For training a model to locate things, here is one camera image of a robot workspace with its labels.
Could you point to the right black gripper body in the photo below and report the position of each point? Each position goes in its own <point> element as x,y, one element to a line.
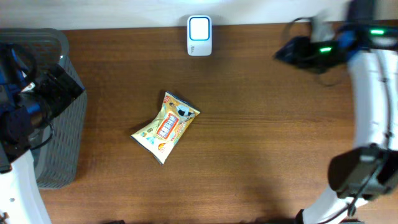
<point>316,56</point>

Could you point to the cream blue snack bag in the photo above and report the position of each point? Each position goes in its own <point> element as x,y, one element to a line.
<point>162,134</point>

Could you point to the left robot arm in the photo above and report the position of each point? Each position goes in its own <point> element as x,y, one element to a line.
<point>30,101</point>

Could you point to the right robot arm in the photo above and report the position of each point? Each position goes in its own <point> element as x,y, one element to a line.
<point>369,50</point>

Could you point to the grey plastic mesh basket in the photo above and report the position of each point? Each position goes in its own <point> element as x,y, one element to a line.
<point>56,162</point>

